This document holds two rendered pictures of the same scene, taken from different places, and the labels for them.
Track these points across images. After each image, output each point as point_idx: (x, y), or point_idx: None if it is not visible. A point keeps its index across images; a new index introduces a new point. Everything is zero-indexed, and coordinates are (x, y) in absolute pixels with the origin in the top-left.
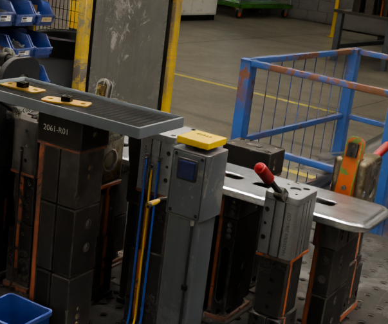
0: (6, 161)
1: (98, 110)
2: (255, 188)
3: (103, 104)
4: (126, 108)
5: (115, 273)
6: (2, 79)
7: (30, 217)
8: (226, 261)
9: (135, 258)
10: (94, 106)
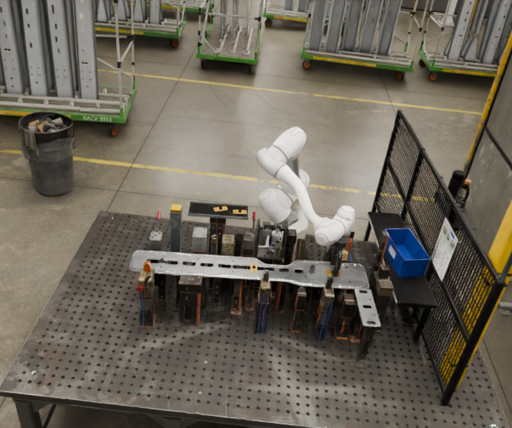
0: (255, 245)
1: (209, 208)
2: (174, 257)
3: (213, 213)
4: (205, 213)
5: (227, 301)
6: (257, 220)
7: None
8: None
9: None
10: (213, 211)
